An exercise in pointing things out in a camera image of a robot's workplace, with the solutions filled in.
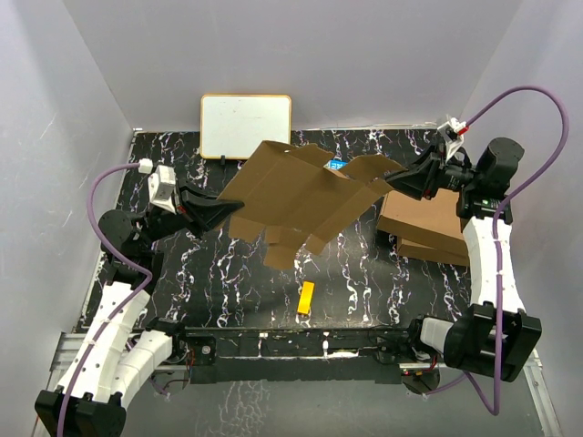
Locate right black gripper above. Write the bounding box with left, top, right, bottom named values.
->
left=384, top=141, right=483, bottom=200

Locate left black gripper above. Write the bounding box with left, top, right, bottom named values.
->
left=139, top=178, right=244, bottom=248

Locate cardboard box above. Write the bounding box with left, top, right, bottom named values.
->
left=377, top=190, right=466, bottom=255
left=397, top=237, right=470, bottom=267
left=220, top=141, right=402, bottom=269

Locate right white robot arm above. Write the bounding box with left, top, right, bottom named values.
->
left=385, top=137, right=542, bottom=382

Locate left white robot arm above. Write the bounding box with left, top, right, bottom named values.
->
left=35, top=179, right=243, bottom=436

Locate blue illustrated book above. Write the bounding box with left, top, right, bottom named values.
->
left=325, top=159, right=346, bottom=170

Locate yellow rectangular block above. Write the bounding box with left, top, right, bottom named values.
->
left=297, top=281, right=315, bottom=315

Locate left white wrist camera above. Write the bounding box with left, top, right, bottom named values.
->
left=138, top=158, right=178, bottom=215

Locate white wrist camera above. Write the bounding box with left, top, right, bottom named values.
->
left=437, top=116, right=469, bottom=161
left=138, top=158, right=178, bottom=215

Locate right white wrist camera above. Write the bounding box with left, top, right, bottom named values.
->
left=437, top=116, right=469, bottom=161

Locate white board with wooden frame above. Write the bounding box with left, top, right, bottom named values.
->
left=199, top=94, right=292, bottom=160

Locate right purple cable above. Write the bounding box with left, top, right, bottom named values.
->
left=427, top=85, right=570, bottom=416

